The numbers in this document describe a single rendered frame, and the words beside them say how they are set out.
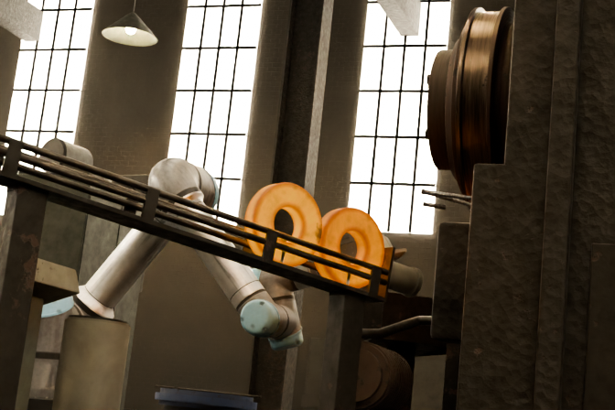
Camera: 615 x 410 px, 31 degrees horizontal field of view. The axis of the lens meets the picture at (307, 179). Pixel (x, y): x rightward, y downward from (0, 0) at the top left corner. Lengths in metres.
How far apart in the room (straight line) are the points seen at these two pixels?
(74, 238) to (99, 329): 3.88
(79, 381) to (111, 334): 0.10
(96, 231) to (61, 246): 0.20
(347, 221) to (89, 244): 3.91
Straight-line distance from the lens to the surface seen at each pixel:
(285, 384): 9.47
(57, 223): 6.00
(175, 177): 2.49
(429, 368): 4.96
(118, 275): 2.65
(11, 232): 1.79
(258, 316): 2.36
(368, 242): 2.17
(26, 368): 2.17
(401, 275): 2.20
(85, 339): 2.06
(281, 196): 2.05
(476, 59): 2.44
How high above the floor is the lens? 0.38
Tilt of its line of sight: 12 degrees up
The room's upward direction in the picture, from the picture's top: 6 degrees clockwise
